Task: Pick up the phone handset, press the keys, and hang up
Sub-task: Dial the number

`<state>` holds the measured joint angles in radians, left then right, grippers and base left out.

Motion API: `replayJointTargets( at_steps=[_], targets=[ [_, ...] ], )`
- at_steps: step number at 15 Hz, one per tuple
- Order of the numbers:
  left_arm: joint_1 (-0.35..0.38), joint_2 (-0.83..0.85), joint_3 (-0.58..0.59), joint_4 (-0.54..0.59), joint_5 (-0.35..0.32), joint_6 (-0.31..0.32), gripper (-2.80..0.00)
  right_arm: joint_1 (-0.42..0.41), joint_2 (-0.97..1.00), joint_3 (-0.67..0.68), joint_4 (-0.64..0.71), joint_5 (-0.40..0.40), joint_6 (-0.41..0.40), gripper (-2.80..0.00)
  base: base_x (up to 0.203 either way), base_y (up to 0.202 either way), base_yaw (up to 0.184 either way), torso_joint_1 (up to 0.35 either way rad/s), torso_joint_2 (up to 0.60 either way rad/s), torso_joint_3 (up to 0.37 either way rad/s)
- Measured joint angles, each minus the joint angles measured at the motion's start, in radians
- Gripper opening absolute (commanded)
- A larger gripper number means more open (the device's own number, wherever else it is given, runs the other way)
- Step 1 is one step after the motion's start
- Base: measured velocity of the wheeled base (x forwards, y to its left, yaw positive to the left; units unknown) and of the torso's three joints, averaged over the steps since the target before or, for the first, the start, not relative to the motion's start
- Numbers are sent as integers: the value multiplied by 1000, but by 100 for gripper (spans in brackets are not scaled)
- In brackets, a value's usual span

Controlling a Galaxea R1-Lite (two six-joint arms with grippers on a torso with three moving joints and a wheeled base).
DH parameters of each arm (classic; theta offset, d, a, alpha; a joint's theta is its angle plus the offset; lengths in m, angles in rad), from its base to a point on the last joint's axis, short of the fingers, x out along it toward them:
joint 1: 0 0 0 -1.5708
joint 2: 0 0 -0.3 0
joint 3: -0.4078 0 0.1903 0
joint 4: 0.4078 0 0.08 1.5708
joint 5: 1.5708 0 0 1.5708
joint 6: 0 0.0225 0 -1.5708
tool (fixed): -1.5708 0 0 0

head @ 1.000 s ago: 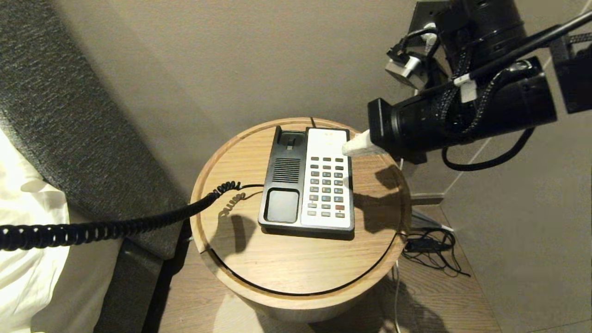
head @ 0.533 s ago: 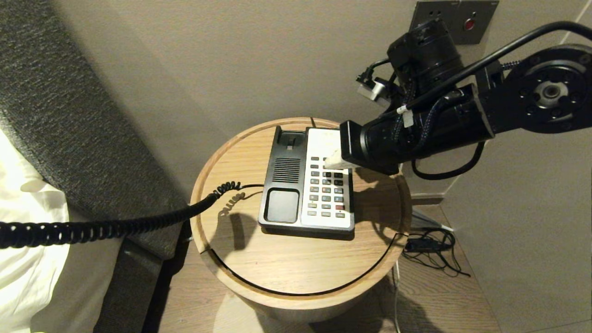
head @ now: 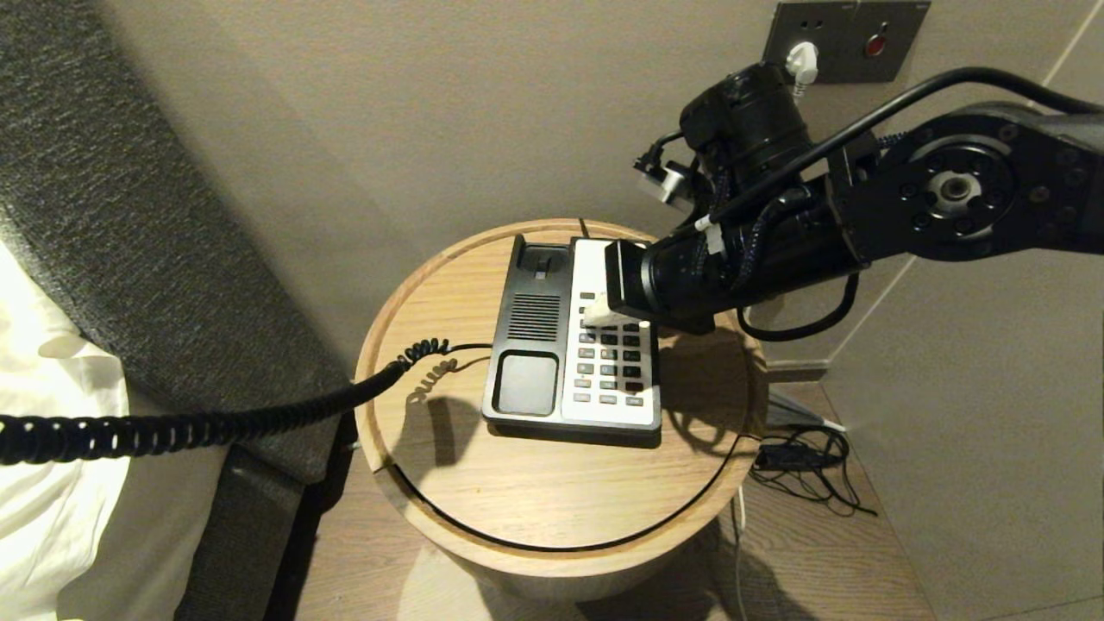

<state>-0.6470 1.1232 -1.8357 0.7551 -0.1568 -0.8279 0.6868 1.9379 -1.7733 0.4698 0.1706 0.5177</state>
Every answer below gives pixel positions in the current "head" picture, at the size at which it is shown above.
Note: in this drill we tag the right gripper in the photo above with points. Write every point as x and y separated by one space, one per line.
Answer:
668 280

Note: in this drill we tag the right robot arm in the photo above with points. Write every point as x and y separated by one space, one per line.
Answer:
949 190

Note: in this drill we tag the black and white desk phone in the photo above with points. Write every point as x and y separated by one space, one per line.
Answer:
604 388

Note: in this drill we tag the round wooden side table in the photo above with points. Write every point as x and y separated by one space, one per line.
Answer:
535 492

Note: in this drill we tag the white plug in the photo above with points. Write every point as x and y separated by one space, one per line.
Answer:
801 60

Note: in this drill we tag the grey upholstered headboard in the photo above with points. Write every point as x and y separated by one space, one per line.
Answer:
129 216

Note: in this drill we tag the white bedding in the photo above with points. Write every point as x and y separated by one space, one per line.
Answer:
52 517

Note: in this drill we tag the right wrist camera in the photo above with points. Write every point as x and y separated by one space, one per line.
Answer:
671 183

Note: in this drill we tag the metal wall socket plate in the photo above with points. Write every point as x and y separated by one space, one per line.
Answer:
845 34

